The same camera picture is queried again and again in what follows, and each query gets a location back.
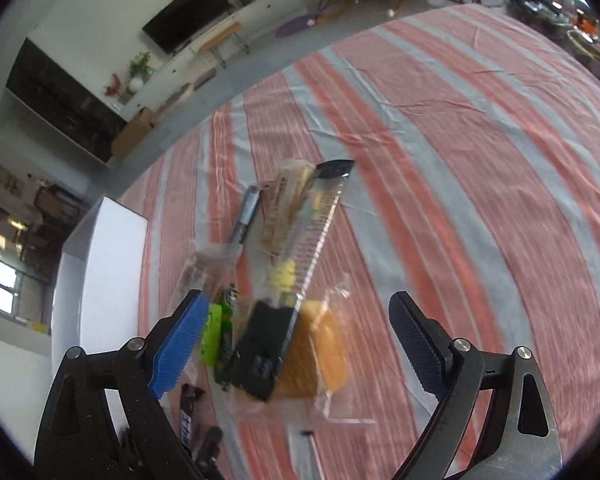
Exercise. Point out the white television cabinet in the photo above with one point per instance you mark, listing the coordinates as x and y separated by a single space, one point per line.
275 2

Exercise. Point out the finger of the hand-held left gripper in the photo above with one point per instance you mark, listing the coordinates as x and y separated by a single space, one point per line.
187 407
210 452

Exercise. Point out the dark snack bar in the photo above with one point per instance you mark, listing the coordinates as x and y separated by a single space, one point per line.
247 212

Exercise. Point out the small wooden bench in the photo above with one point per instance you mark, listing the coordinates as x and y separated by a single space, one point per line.
222 32

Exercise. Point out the purple floor mat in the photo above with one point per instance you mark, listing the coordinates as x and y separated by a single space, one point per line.
292 25

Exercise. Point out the green plant in glass vase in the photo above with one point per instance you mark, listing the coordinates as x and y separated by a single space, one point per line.
140 67

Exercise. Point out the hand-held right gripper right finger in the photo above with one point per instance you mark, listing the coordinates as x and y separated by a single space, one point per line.
417 345

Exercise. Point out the orange bread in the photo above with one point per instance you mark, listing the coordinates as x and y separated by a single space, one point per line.
325 350

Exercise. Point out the beige biscuit packet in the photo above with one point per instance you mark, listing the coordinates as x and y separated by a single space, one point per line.
285 195

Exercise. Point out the white box with cardboard floor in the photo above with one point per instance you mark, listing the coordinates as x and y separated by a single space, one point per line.
110 270

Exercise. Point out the striped orange grey tablecloth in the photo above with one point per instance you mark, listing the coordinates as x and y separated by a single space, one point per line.
455 160

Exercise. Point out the long clear black-ended snack packet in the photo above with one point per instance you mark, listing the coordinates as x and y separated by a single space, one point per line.
312 235

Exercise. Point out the black television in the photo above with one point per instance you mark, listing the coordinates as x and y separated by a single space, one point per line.
187 15

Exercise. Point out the green square snack packet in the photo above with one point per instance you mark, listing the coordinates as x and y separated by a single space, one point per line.
211 332

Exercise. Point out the tall dark cabinet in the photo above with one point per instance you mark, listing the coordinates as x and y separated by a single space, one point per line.
60 100

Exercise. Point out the green sausage stick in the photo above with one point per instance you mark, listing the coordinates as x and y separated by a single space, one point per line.
228 320

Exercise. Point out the brown cardboard box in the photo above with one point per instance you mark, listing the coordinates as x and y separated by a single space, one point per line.
132 132

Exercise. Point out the red flower arrangement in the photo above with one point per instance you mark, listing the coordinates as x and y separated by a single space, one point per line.
114 85

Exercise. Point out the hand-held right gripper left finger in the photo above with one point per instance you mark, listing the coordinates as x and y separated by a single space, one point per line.
177 345

